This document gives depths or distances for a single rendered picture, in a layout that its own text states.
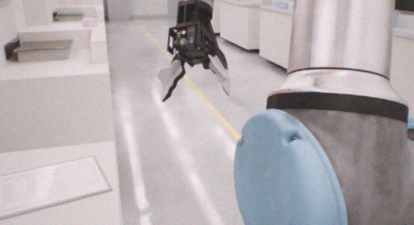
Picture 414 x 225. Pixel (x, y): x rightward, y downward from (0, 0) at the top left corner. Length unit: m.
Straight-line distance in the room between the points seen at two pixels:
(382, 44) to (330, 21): 0.04
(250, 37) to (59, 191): 6.18
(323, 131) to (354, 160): 0.03
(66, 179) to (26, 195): 0.07
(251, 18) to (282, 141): 6.42
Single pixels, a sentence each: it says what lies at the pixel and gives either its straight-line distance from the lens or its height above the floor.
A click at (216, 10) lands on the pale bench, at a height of 0.60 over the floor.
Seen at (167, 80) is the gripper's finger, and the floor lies 1.12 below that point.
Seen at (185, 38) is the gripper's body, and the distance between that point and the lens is 0.73.
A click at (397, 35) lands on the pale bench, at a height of 0.86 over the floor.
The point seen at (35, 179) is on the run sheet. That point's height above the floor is 0.97.
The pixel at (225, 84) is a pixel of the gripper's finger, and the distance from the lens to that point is 0.70.
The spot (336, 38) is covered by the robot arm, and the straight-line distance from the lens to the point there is 0.30.
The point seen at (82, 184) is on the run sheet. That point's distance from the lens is 0.69.
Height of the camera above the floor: 1.32
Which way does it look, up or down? 20 degrees down
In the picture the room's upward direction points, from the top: straight up
